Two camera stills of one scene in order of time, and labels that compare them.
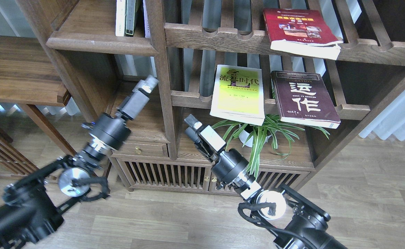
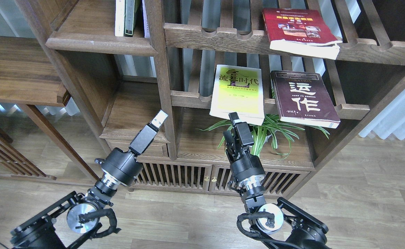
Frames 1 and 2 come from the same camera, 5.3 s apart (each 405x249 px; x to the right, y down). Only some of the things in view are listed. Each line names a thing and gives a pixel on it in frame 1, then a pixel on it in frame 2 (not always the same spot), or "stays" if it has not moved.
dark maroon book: (303, 97) stays
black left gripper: (114, 132) to (122, 167)
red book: (301, 33) stays
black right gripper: (231, 165) to (247, 166)
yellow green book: (238, 94) stays
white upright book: (120, 16) stays
